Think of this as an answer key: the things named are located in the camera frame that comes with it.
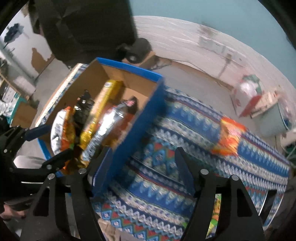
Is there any plain silver snack packet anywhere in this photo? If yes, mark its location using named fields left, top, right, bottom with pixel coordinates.
left=85, top=104, right=133, bottom=161

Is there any person's left hand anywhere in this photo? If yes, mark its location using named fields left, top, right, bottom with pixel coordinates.
left=0, top=203, right=26, bottom=220

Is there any white and red bag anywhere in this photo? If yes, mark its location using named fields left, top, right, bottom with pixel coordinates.
left=230, top=74, right=264, bottom=118

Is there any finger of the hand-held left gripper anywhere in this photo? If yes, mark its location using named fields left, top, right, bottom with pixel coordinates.
left=4, top=124, right=53, bottom=151
left=13, top=149, right=75, bottom=181

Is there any dark red snack packet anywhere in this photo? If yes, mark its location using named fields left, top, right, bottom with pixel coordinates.
left=122, top=97, right=139, bottom=114

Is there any grey laundry basket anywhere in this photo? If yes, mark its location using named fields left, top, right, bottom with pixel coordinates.
left=258, top=104, right=292, bottom=138

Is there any silver and orange snack packet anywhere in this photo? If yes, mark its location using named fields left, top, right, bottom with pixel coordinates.
left=50, top=110, right=70, bottom=156

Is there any dark blue hanging garment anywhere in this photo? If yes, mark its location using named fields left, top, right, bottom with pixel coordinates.
left=4, top=23, right=24, bottom=44

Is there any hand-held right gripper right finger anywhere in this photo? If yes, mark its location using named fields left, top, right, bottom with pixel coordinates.
left=175, top=147, right=264, bottom=241

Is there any long yellow snack packet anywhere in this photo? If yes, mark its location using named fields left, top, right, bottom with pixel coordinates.
left=79, top=80, right=125, bottom=151

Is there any white wall socket strip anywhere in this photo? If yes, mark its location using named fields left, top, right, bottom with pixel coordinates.
left=199, top=34, right=244, bottom=63

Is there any white roll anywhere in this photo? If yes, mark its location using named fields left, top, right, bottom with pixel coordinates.
left=12, top=76, right=37, bottom=96

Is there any teal-edged table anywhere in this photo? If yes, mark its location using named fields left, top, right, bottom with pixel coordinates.
left=0, top=92, right=38, bottom=129

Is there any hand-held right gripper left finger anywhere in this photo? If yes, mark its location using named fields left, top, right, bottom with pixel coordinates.
left=20, top=146, right=114, bottom=241

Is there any black and yellow snack packet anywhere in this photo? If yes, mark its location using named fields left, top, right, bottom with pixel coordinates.
left=73, top=90, right=96, bottom=124

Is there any blue patterned mat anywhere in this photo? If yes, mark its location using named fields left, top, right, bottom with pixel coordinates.
left=91, top=87, right=291, bottom=241

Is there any blue cardboard box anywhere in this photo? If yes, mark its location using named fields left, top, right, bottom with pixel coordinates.
left=35, top=57, right=166, bottom=193

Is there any green snack packet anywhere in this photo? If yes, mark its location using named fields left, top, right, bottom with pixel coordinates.
left=208, top=194, right=221, bottom=235

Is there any orange and red snack packet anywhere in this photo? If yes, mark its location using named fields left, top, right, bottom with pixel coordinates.
left=211, top=116, right=247, bottom=156

